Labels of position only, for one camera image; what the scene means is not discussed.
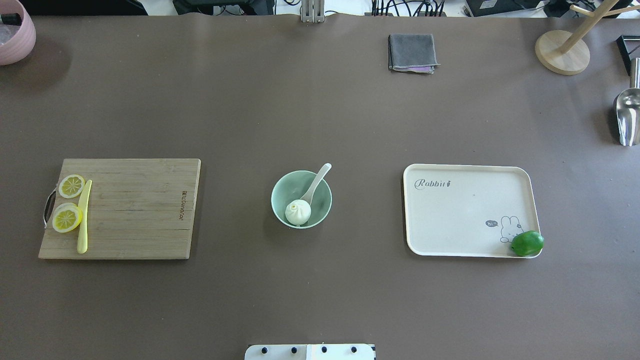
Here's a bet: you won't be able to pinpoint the white ceramic spoon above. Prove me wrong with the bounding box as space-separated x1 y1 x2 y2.
301 162 332 205

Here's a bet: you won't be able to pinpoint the white steamed bun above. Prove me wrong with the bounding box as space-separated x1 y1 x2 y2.
285 199 312 226

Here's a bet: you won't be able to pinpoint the light green bowl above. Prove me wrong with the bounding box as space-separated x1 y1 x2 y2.
270 170 333 229

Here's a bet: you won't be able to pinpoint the pink bowl with cubes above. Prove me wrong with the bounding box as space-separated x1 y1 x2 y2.
0 0 36 66

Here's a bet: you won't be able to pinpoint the cream rabbit tray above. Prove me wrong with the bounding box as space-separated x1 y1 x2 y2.
402 164 540 258

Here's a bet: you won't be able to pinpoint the grey folded cloth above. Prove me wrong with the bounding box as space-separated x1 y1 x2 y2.
388 33 439 75

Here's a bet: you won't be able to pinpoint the bamboo cutting board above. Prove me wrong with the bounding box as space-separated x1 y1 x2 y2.
38 158 201 260

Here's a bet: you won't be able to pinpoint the green lime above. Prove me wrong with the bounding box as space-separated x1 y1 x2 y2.
510 230 545 257

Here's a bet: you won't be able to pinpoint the yellow plastic knife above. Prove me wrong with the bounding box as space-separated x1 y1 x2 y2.
77 179 93 255

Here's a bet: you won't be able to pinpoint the stacked lemon slices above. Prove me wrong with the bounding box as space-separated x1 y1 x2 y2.
52 202 83 233

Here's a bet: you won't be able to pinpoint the wooden mug tree stand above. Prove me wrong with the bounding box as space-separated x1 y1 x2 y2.
534 0 640 76

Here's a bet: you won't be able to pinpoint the metal scoop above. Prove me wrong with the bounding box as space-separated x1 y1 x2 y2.
615 57 640 147

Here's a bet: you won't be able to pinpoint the aluminium frame post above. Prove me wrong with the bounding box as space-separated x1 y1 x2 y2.
301 0 325 23

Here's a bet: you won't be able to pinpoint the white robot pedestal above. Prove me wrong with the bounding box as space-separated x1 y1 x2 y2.
244 342 377 360

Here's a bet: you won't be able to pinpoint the lemon slice near handle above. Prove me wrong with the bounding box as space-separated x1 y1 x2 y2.
57 174 86 199

